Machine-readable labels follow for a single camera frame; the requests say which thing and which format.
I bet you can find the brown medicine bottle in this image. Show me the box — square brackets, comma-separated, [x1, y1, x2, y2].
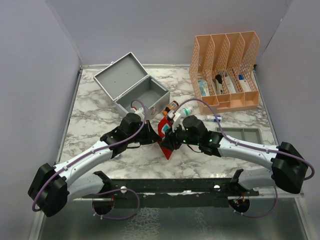
[162, 100, 179, 116]

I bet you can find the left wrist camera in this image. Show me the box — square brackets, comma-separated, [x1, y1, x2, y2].
[129, 106, 145, 122]

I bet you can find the white green bottle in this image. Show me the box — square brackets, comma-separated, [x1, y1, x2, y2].
[178, 104, 194, 118]

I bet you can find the teal medicine box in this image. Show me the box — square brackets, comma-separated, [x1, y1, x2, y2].
[197, 79, 210, 97]

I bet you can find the silver metal case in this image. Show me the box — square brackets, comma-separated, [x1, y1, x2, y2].
[93, 52, 170, 120]

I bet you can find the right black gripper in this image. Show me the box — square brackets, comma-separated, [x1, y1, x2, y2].
[159, 122, 200, 151]

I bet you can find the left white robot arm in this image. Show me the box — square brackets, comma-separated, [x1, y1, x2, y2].
[27, 113, 161, 217]

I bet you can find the grey plastic tray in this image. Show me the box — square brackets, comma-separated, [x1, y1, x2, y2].
[222, 127, 263, 145]

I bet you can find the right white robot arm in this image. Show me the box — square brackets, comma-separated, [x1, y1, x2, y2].
[158, 115, 308, 196]

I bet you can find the white blue bandage roll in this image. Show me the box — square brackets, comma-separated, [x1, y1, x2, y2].
[205, 115, 223, 122]

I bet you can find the red blue medicine box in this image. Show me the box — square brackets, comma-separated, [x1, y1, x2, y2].
[238, 74, 251, 92]

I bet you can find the red first aid pouch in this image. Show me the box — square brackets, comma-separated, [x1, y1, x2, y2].
[157, 116, 174, 160]

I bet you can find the white medicine box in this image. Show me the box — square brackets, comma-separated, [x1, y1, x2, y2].
[225, 75, 238, 94]

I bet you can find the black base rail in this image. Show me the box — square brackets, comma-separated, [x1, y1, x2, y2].
[90, 170, 259, 216]

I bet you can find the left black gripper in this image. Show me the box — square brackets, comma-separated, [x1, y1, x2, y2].
[127, 120, 162, 146]

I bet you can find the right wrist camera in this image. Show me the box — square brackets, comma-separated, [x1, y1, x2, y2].
[167, 110, 182, 133]

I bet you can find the black white thermometer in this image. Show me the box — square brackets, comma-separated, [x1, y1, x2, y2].
[212, 74, 223, 95]

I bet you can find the peach file organizer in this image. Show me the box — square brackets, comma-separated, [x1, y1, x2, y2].
[189, 31, 260, 115]

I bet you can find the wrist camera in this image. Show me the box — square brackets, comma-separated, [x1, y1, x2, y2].
[167, 110, 182, 133]
[129, 106, 145, 122]

